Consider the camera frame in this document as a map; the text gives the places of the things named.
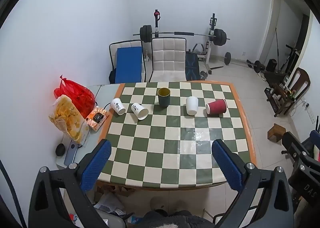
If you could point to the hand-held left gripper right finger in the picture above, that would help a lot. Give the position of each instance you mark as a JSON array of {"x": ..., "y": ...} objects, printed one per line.
[{"x": 226, "y": 165}]

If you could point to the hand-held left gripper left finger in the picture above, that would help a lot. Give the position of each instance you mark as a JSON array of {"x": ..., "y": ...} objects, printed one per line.
[{"x": 96, "y": 165}]

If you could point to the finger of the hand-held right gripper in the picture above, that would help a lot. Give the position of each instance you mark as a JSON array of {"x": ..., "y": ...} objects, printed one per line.
[{"x": 293, "y": 144}]

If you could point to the red ribbed paper cup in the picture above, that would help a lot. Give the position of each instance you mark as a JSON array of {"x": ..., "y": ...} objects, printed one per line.
[{"x": 216, "y": 107}]

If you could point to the white printed paper cup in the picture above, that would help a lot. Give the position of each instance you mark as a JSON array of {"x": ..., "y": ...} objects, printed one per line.
[
  {"x": 139, "y": 111},
  {"x": 118, "y": 106}
]

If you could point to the plain white cup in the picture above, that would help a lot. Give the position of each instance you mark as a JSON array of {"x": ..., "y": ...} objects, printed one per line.
[{"x": 192, "y": 106}]

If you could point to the dark green cup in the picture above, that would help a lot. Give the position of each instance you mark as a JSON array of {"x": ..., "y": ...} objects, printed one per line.
[{"x": 164, "y": 98}]

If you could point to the small wooden stool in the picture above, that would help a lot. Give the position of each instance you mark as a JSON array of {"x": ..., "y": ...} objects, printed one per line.
[{"x": 276, "y": 132}]

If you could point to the grey smartphone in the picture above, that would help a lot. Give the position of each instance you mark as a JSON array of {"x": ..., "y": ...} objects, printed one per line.
[{"x": 71, "y": 153}]

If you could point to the black round object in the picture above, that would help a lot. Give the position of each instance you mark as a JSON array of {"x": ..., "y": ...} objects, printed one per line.
[{"x": 60, "y": 149}]

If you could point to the crumpled paper litter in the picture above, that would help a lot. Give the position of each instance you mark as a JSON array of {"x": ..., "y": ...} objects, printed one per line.
[{"x": 110, "y": 204}]

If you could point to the orange patterned box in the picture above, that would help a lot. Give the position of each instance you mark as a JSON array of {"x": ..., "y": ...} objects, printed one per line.
[{"x": 97, "y": 118}]

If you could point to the dark wooden chair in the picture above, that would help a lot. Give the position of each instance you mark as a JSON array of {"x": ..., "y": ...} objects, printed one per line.
[{"x": 291, "y": 93}]

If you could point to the yellow snack bag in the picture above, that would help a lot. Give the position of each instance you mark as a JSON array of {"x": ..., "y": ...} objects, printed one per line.
[{"x": 68, "y": 120}]

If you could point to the green white checkered tablecloth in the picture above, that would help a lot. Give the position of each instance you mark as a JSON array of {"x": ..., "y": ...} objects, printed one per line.
[{"x": 172, "y": 143}]

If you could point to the beige slipper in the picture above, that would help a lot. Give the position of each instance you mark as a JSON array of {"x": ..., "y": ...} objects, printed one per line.
[
  {"x": 158, "y": 203},
  {"x": 182, "y": 205}
]

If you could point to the red plastic bag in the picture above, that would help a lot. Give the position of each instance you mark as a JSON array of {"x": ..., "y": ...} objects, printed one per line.
[{"x": 76, "y": 95}]

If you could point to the person's dark fleece clothing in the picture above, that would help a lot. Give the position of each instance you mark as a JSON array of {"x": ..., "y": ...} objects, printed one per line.
[{"x": 170, "y": 219}]

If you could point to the black kick scooter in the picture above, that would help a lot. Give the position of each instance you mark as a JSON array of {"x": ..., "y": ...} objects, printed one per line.
[{"x": 290, "y": 58}]

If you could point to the black dumbbell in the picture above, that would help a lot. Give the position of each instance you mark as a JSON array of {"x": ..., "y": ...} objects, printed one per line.
[{"x": 256, "y": 65}]

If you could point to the black bag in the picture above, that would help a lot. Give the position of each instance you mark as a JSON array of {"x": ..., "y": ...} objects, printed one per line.
[{"x": 112, "y": 76}]

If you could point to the black patterned weight bench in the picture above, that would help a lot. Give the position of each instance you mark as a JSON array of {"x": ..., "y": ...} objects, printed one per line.
[{"x": 192, "y": 66}]

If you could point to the blue cushion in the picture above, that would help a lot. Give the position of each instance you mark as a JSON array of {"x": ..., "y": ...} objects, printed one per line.
[{"x": 128, "y": 65}]

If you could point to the small barbell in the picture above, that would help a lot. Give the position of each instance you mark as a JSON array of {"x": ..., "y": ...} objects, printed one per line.
[{"x": 228, "y": 58}]

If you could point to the beige padded chair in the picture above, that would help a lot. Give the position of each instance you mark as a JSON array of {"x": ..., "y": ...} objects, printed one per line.
[{"x": 168, "y": 59}]

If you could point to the squat rack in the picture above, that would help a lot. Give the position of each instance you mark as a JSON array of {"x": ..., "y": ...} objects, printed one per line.
[{"x": 211, "y": 43}]

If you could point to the white chair with black trim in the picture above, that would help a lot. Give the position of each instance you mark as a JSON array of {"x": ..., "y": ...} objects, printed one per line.
[{"x": 126, "y": 44}]

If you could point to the loaded barbell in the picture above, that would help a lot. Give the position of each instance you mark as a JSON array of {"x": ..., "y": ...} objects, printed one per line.
[{"x": 146, "y": 33}]

